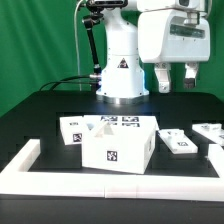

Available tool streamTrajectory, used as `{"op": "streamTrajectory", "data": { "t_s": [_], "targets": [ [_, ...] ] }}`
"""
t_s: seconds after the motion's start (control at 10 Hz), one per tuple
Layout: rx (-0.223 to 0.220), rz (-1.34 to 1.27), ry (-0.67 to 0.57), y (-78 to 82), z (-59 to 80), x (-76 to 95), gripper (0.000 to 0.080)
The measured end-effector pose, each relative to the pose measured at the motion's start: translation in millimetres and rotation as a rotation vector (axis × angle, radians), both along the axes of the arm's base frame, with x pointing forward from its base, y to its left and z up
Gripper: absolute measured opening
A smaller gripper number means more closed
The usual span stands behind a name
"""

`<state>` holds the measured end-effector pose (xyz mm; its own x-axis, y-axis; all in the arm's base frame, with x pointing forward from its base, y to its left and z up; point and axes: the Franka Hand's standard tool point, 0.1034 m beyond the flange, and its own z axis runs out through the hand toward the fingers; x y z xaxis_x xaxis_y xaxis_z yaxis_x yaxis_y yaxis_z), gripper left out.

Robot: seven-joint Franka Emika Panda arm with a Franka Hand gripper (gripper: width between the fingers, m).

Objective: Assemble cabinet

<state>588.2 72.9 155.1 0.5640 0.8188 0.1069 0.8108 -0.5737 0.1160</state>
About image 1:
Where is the white cabinet body box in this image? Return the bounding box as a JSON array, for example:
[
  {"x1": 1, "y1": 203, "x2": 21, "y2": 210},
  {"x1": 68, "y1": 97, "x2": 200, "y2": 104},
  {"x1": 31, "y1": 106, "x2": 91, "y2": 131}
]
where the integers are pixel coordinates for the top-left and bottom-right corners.
[{"x1": 82, "y1": 115, "x2": 156, "y2": 174}]

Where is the small white tagged block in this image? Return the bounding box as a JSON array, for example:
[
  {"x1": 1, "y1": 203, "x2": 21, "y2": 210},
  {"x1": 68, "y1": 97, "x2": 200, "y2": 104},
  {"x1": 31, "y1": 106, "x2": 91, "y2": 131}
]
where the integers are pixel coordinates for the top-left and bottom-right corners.
[{"x1": 60, "y1": 116, "x2": 89, "y2": 145}]

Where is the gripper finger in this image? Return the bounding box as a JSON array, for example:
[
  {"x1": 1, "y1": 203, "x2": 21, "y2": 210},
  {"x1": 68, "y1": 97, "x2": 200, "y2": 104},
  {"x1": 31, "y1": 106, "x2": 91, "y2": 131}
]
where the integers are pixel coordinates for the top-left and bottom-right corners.
[
  {"x1": 154, "y1": 62, "x2": 171, "y2": 93},
  {"x1": 184, "y1": 62, "x2": 199, "y2": 89}
]

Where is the black cable bundle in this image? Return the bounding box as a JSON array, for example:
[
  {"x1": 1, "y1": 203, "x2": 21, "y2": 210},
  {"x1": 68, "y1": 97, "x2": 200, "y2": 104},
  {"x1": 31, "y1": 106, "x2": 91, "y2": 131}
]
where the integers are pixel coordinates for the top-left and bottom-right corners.
[{"x1": 39, "y1": 75, "x2": 101, "y2": 92}]

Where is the white U-shaped boundary frame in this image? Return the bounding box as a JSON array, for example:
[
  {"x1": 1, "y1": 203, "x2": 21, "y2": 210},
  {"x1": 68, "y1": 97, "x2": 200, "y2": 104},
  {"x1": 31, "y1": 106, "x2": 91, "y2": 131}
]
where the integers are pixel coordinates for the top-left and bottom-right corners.
[{"x1": 0, "y1": 139, "x2": 224, "y2": 202}]

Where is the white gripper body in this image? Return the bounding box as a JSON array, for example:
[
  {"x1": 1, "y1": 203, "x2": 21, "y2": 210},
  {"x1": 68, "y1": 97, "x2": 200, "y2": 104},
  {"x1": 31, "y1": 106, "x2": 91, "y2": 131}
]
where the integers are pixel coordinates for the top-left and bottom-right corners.
[{"x1": 138, "y1": 9, "x2": 210, "y2": 63}]

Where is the white cabinet door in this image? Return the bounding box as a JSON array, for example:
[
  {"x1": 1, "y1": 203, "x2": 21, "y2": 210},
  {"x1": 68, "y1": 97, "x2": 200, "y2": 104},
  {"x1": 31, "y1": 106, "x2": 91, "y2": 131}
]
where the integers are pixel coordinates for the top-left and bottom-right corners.
[
  {"x1": 158, "y1": 129, "x2": 198, "y2": 154},
  {"x1": 192, "y1": 123, "x2": 224, "y2": 146}
]

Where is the white flat tagged panel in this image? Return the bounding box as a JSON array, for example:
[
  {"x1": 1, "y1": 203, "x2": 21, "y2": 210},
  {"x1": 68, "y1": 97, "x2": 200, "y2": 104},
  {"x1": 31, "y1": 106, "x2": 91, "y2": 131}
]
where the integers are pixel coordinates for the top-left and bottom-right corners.
[{"x1": 155, "y1": 120, "x2": 160, "y2": 131}]

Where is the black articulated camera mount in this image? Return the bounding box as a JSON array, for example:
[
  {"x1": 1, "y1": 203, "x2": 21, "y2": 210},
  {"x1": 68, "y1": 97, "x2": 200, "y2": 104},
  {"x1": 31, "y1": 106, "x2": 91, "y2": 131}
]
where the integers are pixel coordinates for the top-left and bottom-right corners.
[{"x1": 82, "y1": 0, "x2": 128, "y2": 90}]

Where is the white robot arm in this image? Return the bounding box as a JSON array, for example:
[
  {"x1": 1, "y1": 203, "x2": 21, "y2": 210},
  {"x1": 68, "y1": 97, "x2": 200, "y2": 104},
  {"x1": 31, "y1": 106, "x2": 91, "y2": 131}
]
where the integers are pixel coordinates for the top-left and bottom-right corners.
[{"x1": 86, "y1": 0, "x2": 210, "y2": 104}]

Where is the grey hanging cable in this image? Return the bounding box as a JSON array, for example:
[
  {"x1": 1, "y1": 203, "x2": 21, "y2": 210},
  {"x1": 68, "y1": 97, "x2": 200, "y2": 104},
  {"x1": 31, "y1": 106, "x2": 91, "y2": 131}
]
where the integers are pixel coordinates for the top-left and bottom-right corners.
[{"x1": 73, "y1": 0, "x2": 87, "y2": 92}]

